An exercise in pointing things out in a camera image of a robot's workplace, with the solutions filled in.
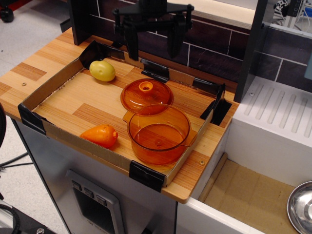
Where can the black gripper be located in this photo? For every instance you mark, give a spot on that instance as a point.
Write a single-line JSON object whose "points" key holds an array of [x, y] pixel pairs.
{"points": [[153, 15]]}

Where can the orange transparent pot lid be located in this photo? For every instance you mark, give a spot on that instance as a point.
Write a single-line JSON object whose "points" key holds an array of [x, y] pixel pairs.
{"points": [[147, 96]]}

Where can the orange transparent plastic pot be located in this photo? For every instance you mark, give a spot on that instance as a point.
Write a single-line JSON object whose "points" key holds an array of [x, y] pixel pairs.
{"points": [[160, 133]]}

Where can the yellow toy potato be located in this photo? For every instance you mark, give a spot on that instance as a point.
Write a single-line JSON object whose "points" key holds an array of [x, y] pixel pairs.
{"points": [[102, 70]]}

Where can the orange toy carrot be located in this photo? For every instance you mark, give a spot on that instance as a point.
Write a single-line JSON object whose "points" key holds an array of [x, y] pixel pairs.
{"points": [[104, 135]]}

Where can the cardboard fence with black tape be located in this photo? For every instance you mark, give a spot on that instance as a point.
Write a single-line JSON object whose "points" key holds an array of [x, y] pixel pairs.
{"points": [[73, 100]]}

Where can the white toy sink unit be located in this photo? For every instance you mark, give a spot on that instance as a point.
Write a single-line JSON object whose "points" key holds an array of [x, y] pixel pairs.
{"points": [[265, 154]]}

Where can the silver toy oven front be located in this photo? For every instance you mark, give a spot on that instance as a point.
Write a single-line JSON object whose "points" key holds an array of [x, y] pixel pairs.
{"points": [[92, 198]]}

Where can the silver metal bowl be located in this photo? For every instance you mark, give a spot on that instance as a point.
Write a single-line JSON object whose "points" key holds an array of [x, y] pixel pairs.
{"points": [[299, 208]]}

